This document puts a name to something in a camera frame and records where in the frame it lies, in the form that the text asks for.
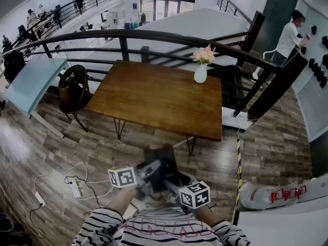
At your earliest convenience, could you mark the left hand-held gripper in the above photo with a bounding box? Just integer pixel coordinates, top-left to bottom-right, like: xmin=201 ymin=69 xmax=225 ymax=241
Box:
xmin=108 ymin=159 xmax=161 ymax=202

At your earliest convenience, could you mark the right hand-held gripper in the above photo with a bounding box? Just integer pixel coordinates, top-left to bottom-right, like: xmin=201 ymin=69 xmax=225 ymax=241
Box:
xmin=163 ymin=172 xmax=211 ymax=210

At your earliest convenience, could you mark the black handheld device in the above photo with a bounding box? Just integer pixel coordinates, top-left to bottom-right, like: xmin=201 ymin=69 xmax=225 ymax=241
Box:
xmin=142 ymin=143 xmax=180 ymax=193

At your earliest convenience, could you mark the person's left forearm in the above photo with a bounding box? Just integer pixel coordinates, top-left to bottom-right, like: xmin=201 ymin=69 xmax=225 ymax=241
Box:
xmin=106 ymin=187 xmax=136 ymax=215

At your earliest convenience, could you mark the person's right forearm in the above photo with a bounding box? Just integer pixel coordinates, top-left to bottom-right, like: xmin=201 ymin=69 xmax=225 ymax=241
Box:
xmin=192 ymin=205 xmax=223 ymax=228

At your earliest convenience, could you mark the white power strip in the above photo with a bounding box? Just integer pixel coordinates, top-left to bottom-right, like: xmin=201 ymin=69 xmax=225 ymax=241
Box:
xmin=70 ymin=179 xmax=82 ymax=199

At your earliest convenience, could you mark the striped shirt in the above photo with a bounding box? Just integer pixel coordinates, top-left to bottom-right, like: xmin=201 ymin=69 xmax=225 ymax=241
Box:
xmin=71 ymin=206 xmax=252 ymax=246

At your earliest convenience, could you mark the yellow black striped tape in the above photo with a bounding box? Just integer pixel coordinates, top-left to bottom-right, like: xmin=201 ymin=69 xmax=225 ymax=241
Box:
xmin=232 ymin=138 xmax=243 ymax=225

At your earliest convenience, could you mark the plastic bag with red print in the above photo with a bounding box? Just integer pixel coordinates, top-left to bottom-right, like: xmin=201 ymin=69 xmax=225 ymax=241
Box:
xmin=239 ymin=180 xmax=308 ymax=211

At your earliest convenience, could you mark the wooden table with metal legs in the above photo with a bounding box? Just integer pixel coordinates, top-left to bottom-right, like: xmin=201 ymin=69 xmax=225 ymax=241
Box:
xmin=85 ymin=59 xmax=223 ymax=156

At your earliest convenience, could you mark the white stand base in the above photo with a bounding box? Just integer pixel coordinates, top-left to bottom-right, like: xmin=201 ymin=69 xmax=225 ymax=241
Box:
xmin=221 ymin=106 xmax=254 ymax=132

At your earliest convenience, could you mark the white table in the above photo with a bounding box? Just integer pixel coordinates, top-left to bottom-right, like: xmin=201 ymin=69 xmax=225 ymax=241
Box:
xmin=235 ymin=173 xmax=328 ymax=246

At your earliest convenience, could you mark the black round chair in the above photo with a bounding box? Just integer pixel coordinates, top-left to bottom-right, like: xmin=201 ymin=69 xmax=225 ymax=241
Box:
xmin=58 ymin=64 xmax=93 ymax=133

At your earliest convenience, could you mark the white vase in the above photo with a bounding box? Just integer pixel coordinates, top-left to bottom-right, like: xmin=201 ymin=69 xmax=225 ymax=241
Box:
xmin=194 ymin=63 xmax=208 ymax=84

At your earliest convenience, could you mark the light blue table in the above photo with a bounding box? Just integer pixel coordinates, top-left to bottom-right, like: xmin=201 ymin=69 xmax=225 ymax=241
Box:
xmin=4 ymin=57 xmax=69 ymax=139

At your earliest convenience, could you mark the pink flower bouquet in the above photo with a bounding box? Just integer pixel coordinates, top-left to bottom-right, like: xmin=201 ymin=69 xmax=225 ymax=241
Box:
xmin=191 ymin=44 xmax=216 ymax=66

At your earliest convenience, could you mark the dark curved railing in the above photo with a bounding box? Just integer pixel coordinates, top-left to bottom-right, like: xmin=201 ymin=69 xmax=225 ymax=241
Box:
xmin=0 ymin=10 xmax=308 ymax=121

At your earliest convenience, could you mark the long black balcony railing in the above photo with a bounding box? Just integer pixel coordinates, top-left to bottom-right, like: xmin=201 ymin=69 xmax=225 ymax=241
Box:
xmin=0 ymin=0 xmax=122 ymax=58

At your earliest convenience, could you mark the glass entrance door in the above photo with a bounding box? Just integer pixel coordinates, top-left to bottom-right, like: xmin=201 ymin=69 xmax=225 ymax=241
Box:
xmin=140 ymin=0 xmax=198 ymax=23

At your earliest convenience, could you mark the short black balcony railing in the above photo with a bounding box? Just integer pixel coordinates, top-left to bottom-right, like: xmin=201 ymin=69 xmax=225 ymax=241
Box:
xmin=217 ymin=0 xmax=253 ymax=23

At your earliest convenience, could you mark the dark green door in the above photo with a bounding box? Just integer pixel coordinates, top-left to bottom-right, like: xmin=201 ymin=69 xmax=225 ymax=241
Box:
xmin=252 ymin=0 xmax=299 ymax=61

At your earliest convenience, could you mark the black floor cable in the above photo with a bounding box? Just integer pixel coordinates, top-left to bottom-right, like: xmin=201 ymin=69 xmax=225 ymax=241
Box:
xmin=29 ymin=175 xmax=103 ymax=238

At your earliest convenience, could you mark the white wall panel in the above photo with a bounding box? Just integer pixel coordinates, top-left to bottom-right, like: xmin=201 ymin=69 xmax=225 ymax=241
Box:
xmin=292 ymin=0 xmax=328 ymax=143

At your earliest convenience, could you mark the group of black wall items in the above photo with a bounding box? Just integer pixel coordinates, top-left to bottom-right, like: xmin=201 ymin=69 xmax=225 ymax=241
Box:
xmin=297 ymin=24 xmax=328 ymax=89

